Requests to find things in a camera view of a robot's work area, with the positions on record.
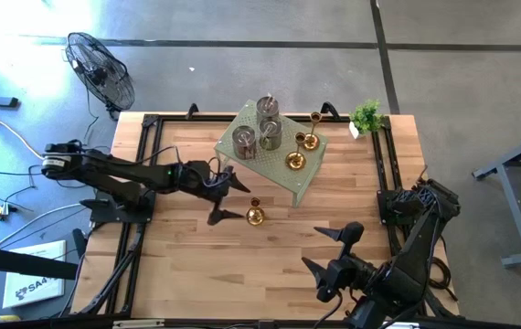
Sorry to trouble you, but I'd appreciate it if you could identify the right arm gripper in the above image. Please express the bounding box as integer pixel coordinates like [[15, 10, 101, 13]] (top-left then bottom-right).
[[300, 222, 380, 302]]

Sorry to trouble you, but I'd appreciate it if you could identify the short brass candlestick holder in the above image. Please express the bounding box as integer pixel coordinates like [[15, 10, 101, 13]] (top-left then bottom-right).
[[245, 196, 267, 228]]

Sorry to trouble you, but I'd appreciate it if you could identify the black aluminium table frame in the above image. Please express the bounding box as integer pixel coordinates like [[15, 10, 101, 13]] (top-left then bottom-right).
[[70, 102, 463, 329]]

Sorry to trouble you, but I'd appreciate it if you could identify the white printed booklet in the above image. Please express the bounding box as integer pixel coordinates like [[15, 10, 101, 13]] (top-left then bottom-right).
[[2, 239, 68, 310]]

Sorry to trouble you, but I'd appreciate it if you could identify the grey table leg frame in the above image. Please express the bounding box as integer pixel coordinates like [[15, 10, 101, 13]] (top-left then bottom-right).
[[472, 127, 521, 270]]

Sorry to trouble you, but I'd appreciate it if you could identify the ribbed metal tin candle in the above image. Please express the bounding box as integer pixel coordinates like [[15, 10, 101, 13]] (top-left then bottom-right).
[[231, 124, 258, 161], [258, 116, 284, 152], [255, 94, 282, 123]]

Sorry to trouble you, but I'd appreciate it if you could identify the green perforated metal shelf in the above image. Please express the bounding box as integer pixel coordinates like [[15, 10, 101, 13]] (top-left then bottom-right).
[[213, 99, 330, 209]]

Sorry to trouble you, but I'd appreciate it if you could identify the black floor fan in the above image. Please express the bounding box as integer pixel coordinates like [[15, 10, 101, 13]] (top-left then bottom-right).
[[64, 31, 137, 122]]

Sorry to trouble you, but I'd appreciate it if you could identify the green plant in white pot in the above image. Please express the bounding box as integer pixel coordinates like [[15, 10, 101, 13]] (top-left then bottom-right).
[[348, 99, 388, 141]]

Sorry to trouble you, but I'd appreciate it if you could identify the black cable bundle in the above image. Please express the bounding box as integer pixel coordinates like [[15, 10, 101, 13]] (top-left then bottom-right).
[[428, 253, 454, 290]]

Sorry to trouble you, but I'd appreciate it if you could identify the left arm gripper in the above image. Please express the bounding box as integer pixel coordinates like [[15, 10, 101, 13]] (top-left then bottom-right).
[[175, 159, 251, 227]]

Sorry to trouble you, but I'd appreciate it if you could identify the tall brass candlestick holder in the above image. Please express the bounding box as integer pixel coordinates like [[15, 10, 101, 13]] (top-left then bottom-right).
[[285, 131, 308, 172], [303, 111, 324, 152]]

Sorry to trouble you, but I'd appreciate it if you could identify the white floor cable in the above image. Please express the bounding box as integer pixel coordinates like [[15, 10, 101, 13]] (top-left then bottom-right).
[[0, 202, 93, 250]]

